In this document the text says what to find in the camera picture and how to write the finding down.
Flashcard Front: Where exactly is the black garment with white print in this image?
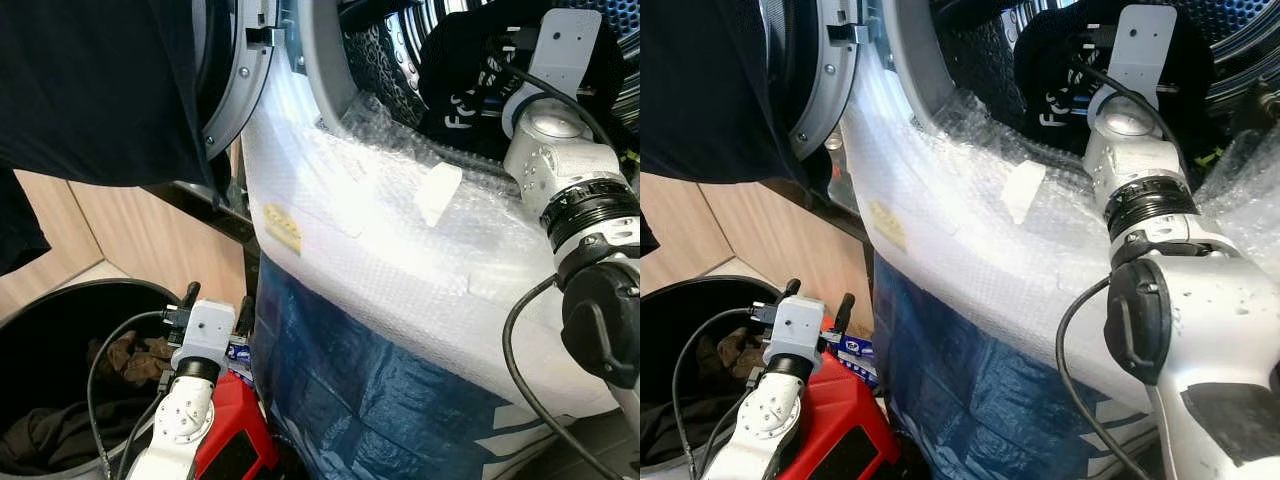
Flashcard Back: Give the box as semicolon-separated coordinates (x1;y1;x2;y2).
415;10;626;161
1015;5;1216;136

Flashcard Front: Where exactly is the white washing machine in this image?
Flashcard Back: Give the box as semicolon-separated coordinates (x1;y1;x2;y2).
840;0;1280;441
240;0;641;421

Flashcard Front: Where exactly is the brown crumpled garment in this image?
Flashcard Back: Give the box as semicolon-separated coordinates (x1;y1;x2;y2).
695;325;766;386
85;330;179;389

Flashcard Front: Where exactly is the red plastic container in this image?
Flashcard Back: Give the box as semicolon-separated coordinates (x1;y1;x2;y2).
193;365;281;480
790;320;906;480

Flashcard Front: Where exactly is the black round laundry bin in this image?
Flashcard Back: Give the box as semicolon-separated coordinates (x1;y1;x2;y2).
0;278;201;479
640;275;791;479

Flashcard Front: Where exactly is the yellow washer sticker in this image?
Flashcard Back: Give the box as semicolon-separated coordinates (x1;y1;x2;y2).
868;200;906;251
262;203;303;256

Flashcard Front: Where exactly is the perforated steel washer drum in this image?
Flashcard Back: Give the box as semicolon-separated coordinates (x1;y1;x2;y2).
340;0;641;151
930;0;1280;131

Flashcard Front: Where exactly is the dark grey crumpled garment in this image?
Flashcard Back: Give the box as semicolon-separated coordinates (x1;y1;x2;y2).
0;395;136;473
640;395;701;466

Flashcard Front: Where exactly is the white tape piece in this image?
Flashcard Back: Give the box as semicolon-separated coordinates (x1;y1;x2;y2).
414;163;464;228
1000;160;1046;226

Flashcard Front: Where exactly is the clear bubble wrap sheet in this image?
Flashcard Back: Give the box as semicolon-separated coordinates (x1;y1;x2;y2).
840;70;1280;441
240;70;641;421

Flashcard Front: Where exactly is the dark navy hanging garment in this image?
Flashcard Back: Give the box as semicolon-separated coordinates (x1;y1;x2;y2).
640;0;796;186
0;0;216;276

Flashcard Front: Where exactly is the grey round washer door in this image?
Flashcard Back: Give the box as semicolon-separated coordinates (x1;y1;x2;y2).
200;0;283;161
790;0;867;161

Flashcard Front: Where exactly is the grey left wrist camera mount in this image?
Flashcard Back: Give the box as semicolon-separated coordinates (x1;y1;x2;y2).
170;300;237;376
762;295;826;376

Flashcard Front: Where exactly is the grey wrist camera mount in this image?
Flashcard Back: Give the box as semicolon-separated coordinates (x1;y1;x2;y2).
1110;5;1179;101
762;295;826;376
170;300;237;376
528;10;603;99

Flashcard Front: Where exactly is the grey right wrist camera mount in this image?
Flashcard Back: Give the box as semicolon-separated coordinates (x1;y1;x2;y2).
528;10;603;99
1110;5;1179;101

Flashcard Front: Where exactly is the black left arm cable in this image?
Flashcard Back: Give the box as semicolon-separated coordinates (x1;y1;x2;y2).
672;305;766;480
88;310;191;480

